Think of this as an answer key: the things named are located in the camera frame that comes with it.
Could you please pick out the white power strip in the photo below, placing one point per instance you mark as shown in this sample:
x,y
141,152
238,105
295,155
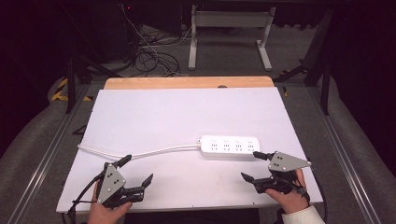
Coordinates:
x,y
230,144

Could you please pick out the person's right hand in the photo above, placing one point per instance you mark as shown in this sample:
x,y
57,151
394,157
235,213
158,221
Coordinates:
x,y
289,200

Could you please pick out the person's left hand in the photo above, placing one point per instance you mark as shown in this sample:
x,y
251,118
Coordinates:
x,y
104,214

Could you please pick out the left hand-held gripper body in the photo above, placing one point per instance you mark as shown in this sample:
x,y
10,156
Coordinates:
x,y
111,182

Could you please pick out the white metal desk frame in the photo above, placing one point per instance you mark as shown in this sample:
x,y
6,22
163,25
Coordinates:
x,y
230,19

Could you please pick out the white board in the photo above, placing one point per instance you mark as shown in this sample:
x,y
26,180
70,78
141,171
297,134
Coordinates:
x,y
174,118

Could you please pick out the yellow black hazard tape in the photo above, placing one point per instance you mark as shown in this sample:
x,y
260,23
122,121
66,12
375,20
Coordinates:
x,y
59,93

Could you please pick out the black computer case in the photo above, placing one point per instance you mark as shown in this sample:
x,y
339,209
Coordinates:
x,y
113,31

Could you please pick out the black metal stand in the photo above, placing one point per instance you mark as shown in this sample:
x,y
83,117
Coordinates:
x,y
72,84
320,62

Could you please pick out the wooden table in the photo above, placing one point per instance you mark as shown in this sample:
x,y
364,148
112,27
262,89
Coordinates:
x,y
186,82

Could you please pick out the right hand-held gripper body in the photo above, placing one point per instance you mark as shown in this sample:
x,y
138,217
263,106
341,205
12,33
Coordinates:
x,y
281,169

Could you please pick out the aluminium floor rail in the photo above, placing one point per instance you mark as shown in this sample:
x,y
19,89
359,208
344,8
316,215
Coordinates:
x,y
46,155
341,155

